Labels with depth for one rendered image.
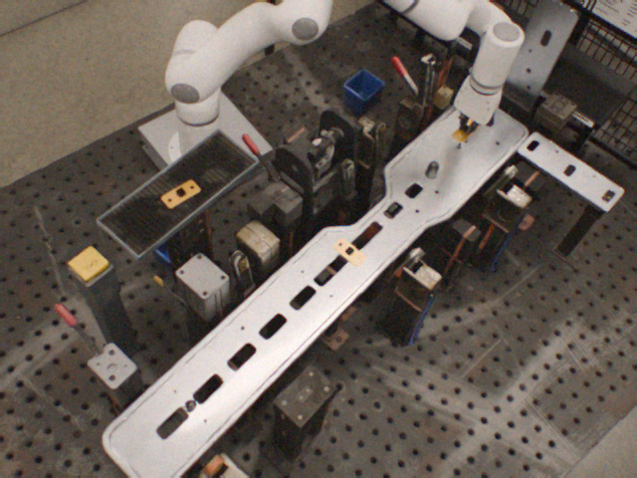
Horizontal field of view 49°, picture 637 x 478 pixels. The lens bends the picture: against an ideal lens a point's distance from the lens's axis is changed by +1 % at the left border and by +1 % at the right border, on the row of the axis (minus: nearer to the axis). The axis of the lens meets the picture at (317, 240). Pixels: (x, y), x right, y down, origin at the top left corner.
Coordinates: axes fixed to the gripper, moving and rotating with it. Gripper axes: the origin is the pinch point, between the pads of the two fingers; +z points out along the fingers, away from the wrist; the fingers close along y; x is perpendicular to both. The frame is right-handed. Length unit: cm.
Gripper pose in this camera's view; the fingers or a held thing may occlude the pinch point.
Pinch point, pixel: (468, 124)
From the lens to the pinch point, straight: 190.8
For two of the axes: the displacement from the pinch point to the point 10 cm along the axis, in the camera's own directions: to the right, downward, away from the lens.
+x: 6.6, -6.1, 4.3
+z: -0.8, 5.1, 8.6
